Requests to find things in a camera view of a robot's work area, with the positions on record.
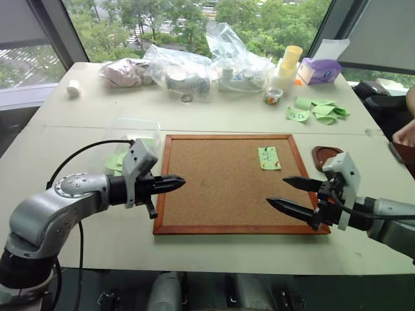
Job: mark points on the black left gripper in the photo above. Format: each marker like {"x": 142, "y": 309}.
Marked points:
{"x": 144, "y": 189}

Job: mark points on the person's bare forearm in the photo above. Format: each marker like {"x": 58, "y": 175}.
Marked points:
{"x": 411, "y": 97}

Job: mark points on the purple tissue box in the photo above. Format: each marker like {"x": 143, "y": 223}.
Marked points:
{"x": 319, "y": 73}

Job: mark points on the black chair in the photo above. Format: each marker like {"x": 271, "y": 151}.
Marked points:
{"x": 376, "y": 103}

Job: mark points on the wood-framed cork board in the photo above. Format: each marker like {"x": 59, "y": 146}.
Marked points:
{"x": 220, "y": 188}

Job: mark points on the brown wooden tray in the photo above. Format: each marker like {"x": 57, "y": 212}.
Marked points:
{"x": 324, "y": 155}

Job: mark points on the clear plastic container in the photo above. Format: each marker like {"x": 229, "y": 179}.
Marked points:
{"x": 136, "y": 129}

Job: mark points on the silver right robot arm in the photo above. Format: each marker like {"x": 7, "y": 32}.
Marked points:
{"x": 392, "y": 220}

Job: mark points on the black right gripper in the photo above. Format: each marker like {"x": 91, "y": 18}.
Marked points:
{"x": 329, "y": 204}

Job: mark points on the grey rounded shape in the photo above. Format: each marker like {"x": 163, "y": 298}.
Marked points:
{"x": 251, "y": 291}
{"x": 165, "y": 291}

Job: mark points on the stacked yellow plastic cups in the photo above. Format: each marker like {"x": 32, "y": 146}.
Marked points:
{"x": 290, "y": 60}

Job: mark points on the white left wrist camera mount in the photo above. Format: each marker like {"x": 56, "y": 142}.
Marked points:
{"x": 137, "y": 162}

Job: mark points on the white tape roll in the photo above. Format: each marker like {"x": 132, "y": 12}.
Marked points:
{"x": 74, "y": 88}

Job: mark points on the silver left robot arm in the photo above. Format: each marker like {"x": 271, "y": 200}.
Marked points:
{"x": 48, "y": 210}

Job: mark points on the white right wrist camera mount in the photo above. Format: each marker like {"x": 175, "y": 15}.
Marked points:
{"x": 348, "y": 181}

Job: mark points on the plastic bag with metal rolls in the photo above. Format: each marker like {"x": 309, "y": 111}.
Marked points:
{"x": 181, "y": 74}

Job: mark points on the small orange object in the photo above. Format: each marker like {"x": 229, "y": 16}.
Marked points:
{"x": 298, "y": 83}

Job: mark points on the plastic bag with power strip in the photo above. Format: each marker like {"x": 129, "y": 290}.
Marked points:
{"x": 236, "y": 68}

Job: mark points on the dark brown flat object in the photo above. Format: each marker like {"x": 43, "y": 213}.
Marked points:
{"x": 405, "y": 158}

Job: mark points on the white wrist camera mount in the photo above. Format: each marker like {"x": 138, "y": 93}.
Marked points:
{"x": 348, "y": 181}
{"x": 137, "y": 162}

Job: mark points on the green note marked with digits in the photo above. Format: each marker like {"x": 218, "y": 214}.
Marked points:
{"x": 297, "y": 115}

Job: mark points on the green paper note with writing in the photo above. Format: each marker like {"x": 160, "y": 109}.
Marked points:
{"x": 270, "y": 158}

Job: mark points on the person's bare hand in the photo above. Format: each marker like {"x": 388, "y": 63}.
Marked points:
{"x": 405, "y": 134}

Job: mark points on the white tissue sheet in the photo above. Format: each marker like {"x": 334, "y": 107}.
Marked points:
{"x": 334, "y": 48}

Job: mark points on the small cup of pins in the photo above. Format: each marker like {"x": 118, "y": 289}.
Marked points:
{"x": 273, "y": 96}

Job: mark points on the plastic bag with pink contents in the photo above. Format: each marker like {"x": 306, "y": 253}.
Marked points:
{"x": 121, "y": 74}

